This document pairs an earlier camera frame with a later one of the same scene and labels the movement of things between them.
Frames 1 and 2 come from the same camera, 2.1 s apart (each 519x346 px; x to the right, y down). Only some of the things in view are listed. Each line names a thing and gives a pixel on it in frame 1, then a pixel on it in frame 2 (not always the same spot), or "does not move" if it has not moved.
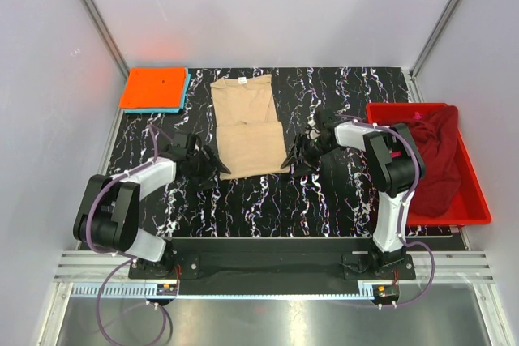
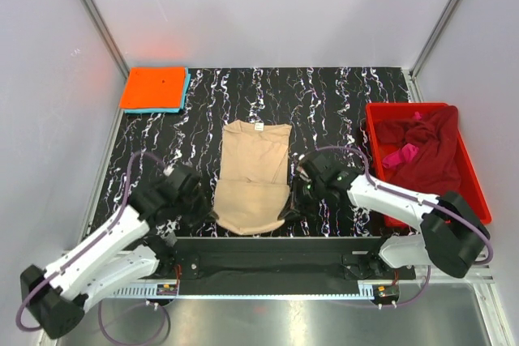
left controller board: (167, 289) does not move
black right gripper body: (306, 152) to (297, 202)
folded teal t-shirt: (167, 109) does not move
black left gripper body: (201, 164) to (200, 208)
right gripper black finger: (295, 153) to (290, 207)
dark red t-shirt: (436, 138) does not move
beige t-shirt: (250, 138) to (254, 181)
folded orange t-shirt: (154, 87) does not move
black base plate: (277, 259) does not move
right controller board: (386, 292) does not move
